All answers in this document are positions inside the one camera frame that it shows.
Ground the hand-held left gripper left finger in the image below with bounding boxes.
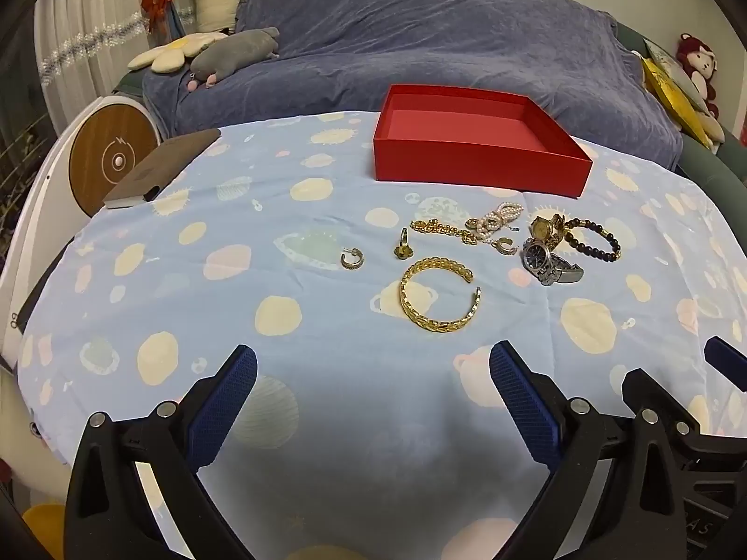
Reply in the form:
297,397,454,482
63,344,259,560

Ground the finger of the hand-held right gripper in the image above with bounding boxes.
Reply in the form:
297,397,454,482
621,367,747,462
703,335,747,393

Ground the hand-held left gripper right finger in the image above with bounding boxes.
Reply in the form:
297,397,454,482
489,341,692,560

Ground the silver wristwatch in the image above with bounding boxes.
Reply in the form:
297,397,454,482
521,237,585,287

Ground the dark bead bracelet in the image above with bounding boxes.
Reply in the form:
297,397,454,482
560,217,622,263

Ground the gold cuff bracelet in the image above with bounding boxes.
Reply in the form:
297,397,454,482
398,257,483,333

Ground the gold wristwatch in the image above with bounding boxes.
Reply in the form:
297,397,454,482
528,213,567,243

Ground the pearl bracelet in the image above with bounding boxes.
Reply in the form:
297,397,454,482
465,201,524,243

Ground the gold chain bracelet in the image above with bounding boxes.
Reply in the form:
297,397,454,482
409,218,476,245

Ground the red cardboard box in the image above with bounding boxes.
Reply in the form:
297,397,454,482
372,84,594,198

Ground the blue planet print tablecloth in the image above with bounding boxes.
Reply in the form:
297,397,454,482
14,111,733,560

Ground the green sofa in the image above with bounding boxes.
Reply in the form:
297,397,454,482
613,20,747,199

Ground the yellow round object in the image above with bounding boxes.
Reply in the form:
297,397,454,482
22,504,66,560

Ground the brown notebook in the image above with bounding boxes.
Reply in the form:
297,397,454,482
104,129,223,211

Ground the yellow cushion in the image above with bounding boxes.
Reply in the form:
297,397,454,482
639,52,716,149

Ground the red monkey plush toy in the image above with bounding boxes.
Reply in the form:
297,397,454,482
677,33,721,120

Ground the grey pillow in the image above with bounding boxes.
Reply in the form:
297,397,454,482
643,39,707,112

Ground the grey plush toy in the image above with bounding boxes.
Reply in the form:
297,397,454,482
185,27,281,91

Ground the flower shaped cushion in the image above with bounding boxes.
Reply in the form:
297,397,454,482
127,32,228,74

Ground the white curtain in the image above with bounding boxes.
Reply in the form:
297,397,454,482
32,0,193,135

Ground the blue blanket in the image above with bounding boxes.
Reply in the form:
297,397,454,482
143,0,684,173

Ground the red bow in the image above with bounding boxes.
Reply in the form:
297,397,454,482
141,0,175,30

